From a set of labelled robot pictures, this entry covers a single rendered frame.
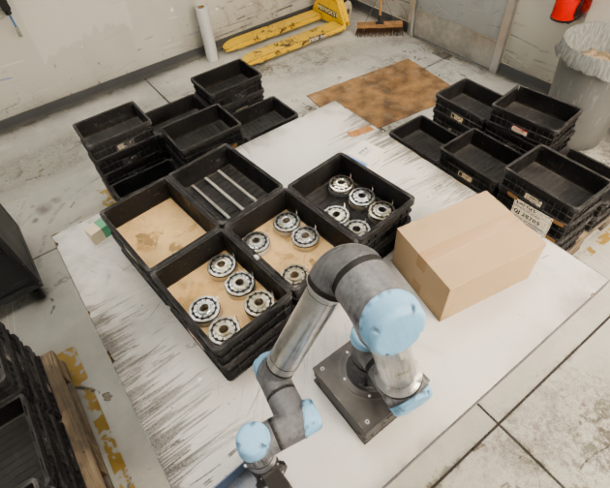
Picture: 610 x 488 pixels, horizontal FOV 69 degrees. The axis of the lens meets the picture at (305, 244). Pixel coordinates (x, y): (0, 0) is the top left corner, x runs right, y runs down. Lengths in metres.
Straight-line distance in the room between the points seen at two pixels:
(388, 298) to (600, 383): 1.90
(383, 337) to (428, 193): 1.34
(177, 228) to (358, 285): 1.13
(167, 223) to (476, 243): 1.16
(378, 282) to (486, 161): 2.09
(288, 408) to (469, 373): 0.71
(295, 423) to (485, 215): 1.04
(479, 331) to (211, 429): 0.94
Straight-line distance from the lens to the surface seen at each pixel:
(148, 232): 1.83
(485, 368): 1.59
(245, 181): 1.92
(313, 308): 0.92
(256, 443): 1.02
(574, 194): 2.58
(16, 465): 2.10
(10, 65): 4.44
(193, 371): 1.58
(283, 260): 1.59
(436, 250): 1.56
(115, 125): 3.17
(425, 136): 3.11
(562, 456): 2.35
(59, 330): 2.82
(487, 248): 1.61
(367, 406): 1.36
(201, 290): 1.58
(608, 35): 3.83
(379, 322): 0.75
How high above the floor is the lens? 2.08
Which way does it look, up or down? 50 degrees down
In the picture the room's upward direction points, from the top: 5 degrees counter-clockwise
